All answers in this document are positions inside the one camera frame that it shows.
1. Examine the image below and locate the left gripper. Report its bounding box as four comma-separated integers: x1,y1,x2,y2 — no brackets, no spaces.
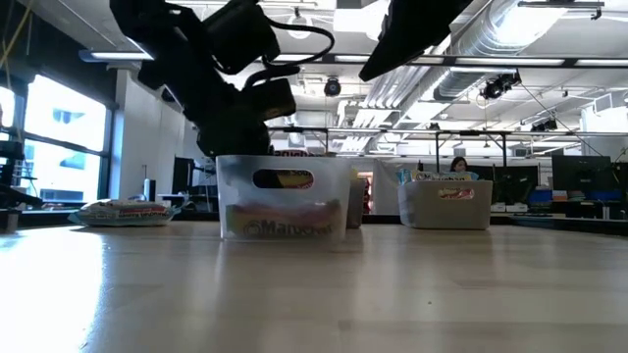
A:
195,97,282,190

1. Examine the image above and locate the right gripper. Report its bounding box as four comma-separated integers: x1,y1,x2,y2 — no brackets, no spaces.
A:
358,0,475,82

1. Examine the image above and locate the fluorescent ceiling light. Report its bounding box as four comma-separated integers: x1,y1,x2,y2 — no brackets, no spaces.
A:
575,58,628,68
416,56,566,67
335,54,377,65
79,50,154,62
272,53,324,63

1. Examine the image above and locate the clear plastic bin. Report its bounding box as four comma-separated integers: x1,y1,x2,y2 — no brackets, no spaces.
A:
215,155,352,242

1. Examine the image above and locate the black computer monitor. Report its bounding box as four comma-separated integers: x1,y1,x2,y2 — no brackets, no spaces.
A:
171,156,196,197
551,155,613,192

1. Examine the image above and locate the black track light cluster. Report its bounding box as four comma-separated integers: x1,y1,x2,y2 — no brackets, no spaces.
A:
479,70,522,101

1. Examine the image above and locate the white plastic bin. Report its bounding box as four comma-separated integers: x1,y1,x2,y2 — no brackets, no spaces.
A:
396,179,495,230

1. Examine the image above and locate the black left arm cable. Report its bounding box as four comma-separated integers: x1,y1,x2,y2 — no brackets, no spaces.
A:
262,18,337,70

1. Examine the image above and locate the black aluminium table frame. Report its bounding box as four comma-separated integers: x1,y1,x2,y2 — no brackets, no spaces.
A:
0,208,628,237

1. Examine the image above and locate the white cable coil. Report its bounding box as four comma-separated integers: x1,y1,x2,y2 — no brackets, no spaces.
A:
286,12,315,41

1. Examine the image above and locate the silver ventilation duct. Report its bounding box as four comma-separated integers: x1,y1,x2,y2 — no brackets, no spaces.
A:
434,0,578,102

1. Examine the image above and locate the black metal rig frame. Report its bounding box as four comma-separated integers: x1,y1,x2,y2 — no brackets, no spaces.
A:
192,125,628,171

